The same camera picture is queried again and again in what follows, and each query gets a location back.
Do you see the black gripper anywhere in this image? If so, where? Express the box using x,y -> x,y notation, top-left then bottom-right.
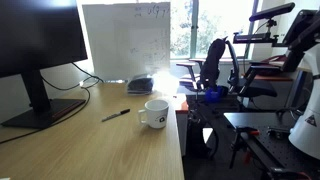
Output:
282,9 -> 320,73

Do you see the black grey marker pen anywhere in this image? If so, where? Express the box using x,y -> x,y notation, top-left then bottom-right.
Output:
101,108 -> 131,123

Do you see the dark red bag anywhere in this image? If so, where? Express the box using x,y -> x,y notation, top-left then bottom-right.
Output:
262,54 -> 288,68

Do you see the brown wooden side desk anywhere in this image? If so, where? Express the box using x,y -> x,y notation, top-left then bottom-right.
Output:
253,64 -> 296,83

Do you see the black office chair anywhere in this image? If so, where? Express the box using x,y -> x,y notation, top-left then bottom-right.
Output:
225,36 -> 279,101

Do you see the blue plastic object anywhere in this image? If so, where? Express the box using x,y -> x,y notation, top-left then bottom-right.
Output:
204,85 -> 225,104

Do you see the office chair with grey armrests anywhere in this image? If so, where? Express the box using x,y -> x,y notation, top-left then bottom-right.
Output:
175,58 -> 208,92

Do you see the black optical breadboard table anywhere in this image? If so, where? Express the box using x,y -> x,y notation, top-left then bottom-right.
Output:
223,111 -> 320,180

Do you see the black metal stand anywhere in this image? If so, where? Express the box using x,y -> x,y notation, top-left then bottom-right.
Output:
185,94 -> 243,158

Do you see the white mug with logo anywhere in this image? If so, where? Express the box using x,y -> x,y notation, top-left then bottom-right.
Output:
137,98 -> 170,130

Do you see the white whiteboard with writing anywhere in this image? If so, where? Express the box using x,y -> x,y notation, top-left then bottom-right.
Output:
82,2 -> 172,83

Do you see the black computer monitor with stand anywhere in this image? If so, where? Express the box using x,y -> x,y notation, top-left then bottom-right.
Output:
0,0 -> 89,130

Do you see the black stereo camera bar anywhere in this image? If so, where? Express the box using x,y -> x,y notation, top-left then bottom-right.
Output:
249,2 -> 296,23

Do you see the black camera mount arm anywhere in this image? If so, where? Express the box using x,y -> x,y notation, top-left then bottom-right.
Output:
232,19 -> 284,47

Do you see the teal window frame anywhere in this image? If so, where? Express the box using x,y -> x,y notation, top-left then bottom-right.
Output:
169,0 -> 261,61

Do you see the small metal bracket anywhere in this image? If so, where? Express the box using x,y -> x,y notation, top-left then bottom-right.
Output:
266,126 -> 292,140

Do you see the black clamp with orange handle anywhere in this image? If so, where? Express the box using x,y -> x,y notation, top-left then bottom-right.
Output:
229,125 -> 261,169

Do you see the thin black monitor cable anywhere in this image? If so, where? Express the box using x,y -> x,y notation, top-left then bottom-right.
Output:
39,61 -> 105,92
0,85 -> 92,145

